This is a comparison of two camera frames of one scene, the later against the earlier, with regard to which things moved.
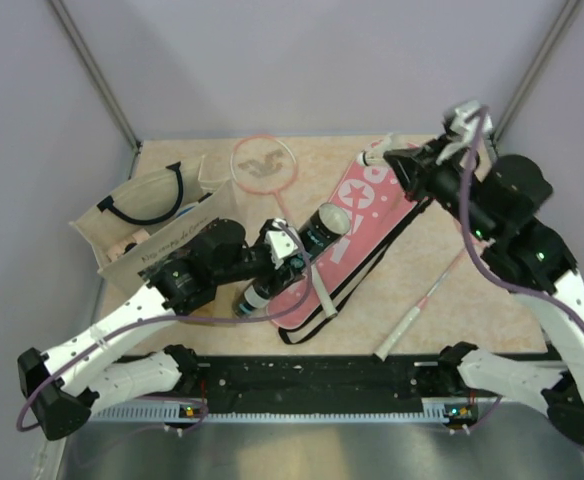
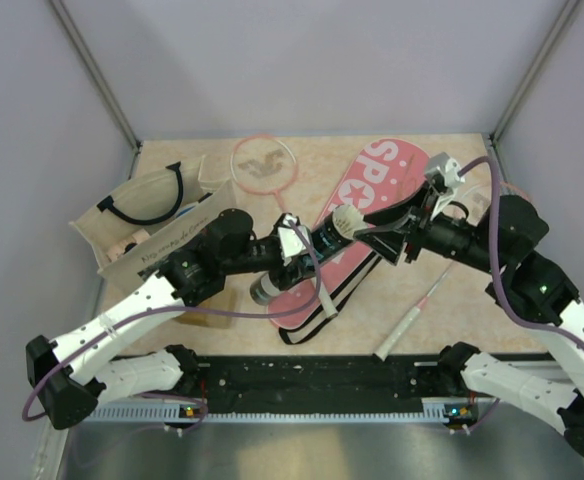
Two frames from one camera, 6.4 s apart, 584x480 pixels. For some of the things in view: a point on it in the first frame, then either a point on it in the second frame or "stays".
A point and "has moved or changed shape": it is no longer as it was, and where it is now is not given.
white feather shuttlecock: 375,152 -> 347,219
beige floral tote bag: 126,233 stays
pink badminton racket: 400,330 stays
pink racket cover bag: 383,212 has moved or changed shape
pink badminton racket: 266,165 stays
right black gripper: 413,168 -> 415,232
